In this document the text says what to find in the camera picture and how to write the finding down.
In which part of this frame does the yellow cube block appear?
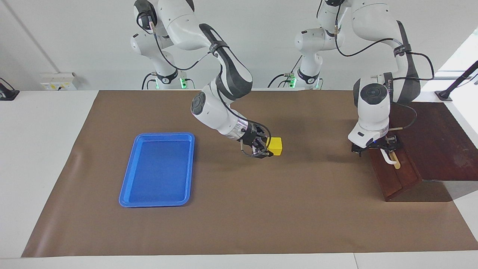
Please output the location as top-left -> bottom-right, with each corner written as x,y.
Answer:
267,137 -> 283,157

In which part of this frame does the white drawer handle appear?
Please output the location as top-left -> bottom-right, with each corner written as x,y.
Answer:
380,149 -> 399,166

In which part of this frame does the dark wooden drawer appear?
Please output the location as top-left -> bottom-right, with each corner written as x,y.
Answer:
368,149 -> 423,200

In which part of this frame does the dark wooden drawer cabinet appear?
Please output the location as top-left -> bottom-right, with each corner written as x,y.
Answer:
368,102 -> 478,202

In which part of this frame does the brown paper table mat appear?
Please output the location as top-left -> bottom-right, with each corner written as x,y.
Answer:
22,90 -> 478,258

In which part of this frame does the black stand with base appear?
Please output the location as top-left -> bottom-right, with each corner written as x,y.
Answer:
435,61 -> 478,102

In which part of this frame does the blue plastic tray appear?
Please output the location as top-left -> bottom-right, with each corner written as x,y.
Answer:
119,132 -> 195,208

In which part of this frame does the black device on table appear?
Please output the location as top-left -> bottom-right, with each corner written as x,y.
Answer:
0,77 -> 20,101

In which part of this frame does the black left base cable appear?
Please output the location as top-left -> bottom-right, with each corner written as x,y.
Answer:
267,56 -> 304,89

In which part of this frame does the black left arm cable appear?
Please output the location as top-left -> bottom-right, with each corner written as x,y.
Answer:
333,2 -> 436,131

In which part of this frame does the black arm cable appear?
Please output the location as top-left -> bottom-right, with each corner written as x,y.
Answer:
137,10 -> 272,151
333,2 -> 436,131

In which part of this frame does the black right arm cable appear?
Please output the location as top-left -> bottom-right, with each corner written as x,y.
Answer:
137,10 -> 272,151

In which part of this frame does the white wall socket box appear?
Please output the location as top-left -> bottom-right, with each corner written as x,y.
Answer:
40,72 -> 77,91

